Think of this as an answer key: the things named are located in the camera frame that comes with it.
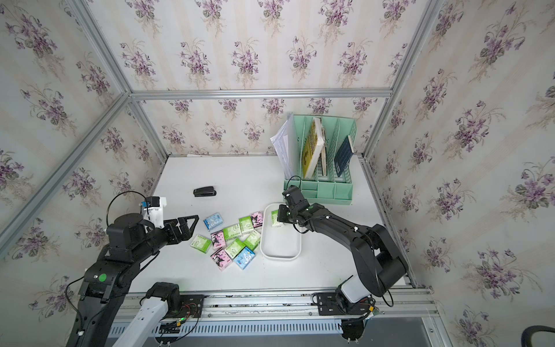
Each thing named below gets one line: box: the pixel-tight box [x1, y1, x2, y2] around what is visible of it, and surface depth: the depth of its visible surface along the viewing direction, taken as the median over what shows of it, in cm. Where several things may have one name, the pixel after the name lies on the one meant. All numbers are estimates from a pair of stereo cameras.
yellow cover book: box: [302, 117, 325, 180], surface depth 98 cm
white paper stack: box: [270, 113, 298, 180], surface depth 92 cm
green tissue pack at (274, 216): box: [270, 209, 279, 227], surface depth 92 cm
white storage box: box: [260, 202, 303, 261], surface depth 89 cm
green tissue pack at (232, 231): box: [222, 223, 243, 241], surface depth 90 cm
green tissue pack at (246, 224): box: [238, 215, 254, 234], surface depth 92 cm
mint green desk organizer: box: [283, 114, 357, 206], surface depth 104 cm
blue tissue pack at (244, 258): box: [233, 246, 256, 271], surface depth 84 cm
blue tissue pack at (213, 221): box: [203, 212, 225, 232], surface depth 93 cm
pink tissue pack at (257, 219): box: [250, 211, 264, 229], surface depth 94 cm
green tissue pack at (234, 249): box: [224, 238, 247, 260], surface depth 86 cm
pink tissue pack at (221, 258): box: [209, 247, 233, 272], surface depth 83 cm
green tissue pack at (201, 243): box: [190, 234, 213, 254], surface depth 87 cm
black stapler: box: [192, 185, 217, 198], surface depth 105 cm
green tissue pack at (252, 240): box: [243, 229, 261, 251], surface depth 88 cm
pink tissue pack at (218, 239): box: [210, 229, 227, 250], surface depth 88 cm
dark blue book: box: [333, 135, 355, 178], surface depth 109 cm
